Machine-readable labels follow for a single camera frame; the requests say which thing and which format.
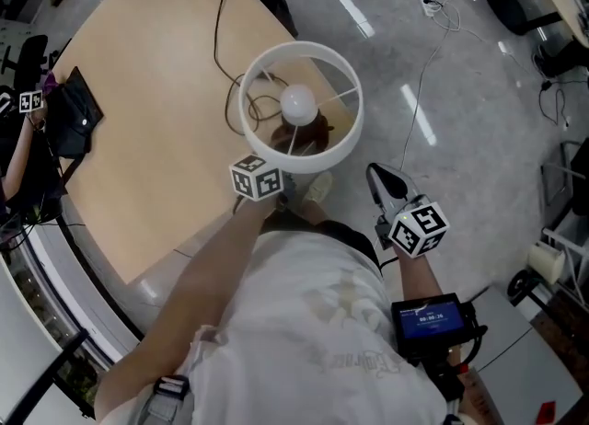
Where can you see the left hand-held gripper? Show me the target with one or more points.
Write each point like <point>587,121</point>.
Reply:
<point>255,179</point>

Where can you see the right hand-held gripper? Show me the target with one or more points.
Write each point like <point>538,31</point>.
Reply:
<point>419,230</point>

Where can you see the white table lamp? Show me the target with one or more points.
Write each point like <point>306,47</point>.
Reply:
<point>299,101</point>

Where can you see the person's right forearm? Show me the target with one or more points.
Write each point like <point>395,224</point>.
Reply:
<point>419,276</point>

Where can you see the person's left forearm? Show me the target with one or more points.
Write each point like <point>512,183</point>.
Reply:
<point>193,285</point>

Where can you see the wooden work table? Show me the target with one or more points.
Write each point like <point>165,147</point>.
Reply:
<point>152,46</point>

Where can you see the person's light shoe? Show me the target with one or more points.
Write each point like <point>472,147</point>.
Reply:
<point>317,187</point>

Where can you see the black screen device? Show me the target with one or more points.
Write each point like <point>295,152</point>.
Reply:
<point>430,322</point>

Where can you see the black cart wheel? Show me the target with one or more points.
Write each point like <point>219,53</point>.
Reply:
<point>521,284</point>

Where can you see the white plastic roll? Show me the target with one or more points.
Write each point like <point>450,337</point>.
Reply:
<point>545,263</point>

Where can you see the person's white shirt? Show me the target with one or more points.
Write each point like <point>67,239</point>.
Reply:
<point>299,345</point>

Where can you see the black visitor chair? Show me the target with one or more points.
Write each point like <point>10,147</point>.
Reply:
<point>568,179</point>

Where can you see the white shelf unit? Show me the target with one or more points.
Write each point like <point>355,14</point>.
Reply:
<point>568,248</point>

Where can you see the white power strip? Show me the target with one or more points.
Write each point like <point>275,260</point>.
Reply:
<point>429,4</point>

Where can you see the black bag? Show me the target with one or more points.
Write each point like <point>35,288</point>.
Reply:
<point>73,115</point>

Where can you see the gray cabinet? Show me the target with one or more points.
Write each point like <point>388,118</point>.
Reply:
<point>520,354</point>

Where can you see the black swivel chair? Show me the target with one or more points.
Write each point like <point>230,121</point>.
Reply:
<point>27,60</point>

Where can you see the small red object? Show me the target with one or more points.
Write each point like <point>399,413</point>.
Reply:
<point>547,410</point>

